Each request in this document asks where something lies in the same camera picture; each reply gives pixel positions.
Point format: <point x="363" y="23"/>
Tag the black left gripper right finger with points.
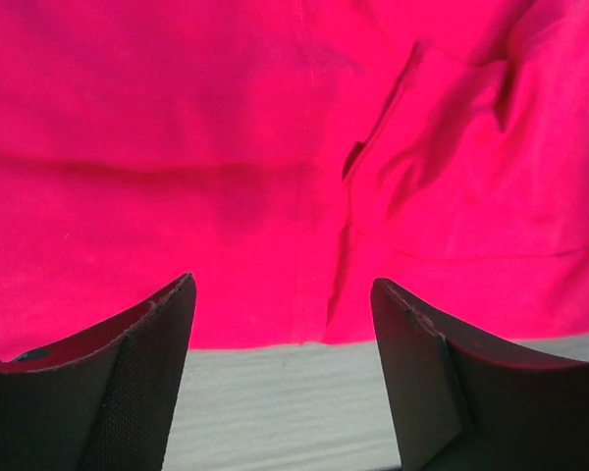
<point x="464" y="399"/>

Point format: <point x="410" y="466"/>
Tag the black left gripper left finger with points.
<point x="104" y="398"/>

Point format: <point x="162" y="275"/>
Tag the pink t-shirt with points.
<point x="289" y="153"/>

